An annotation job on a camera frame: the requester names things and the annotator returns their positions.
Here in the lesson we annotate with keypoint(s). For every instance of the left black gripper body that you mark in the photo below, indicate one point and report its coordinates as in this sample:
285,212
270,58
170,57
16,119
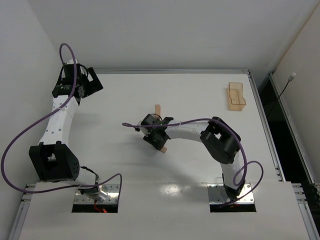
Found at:
93,81

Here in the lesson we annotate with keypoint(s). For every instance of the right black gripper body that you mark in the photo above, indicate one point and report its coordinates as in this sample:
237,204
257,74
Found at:
155,136

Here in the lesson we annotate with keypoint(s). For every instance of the wood block five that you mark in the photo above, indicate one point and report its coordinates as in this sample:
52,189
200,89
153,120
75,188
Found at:
163,149

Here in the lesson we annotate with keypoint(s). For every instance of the wood block seven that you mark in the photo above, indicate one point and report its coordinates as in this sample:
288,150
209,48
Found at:
157,110

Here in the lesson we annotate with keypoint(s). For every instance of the clear amber plastic box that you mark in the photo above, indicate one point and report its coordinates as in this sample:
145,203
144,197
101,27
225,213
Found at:
235,96

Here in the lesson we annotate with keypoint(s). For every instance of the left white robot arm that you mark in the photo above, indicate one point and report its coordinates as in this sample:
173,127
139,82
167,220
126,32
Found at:
52,158

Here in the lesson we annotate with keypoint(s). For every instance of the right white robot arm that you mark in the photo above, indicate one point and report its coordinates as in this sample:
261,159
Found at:
219,142

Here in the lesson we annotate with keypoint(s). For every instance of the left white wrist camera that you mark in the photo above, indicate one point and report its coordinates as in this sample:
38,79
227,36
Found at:
72,61

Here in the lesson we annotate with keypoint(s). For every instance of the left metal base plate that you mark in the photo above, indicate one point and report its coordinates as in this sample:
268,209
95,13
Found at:
106,194

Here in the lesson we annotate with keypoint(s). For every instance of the metal base plate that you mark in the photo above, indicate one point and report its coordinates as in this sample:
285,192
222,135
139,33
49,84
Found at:
217,195
106,194

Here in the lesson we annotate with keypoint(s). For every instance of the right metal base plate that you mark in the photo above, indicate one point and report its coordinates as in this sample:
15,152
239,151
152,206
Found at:
217,195

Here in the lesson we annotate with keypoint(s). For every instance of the black wall cable white plug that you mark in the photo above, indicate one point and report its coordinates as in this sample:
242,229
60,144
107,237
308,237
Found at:
290,79

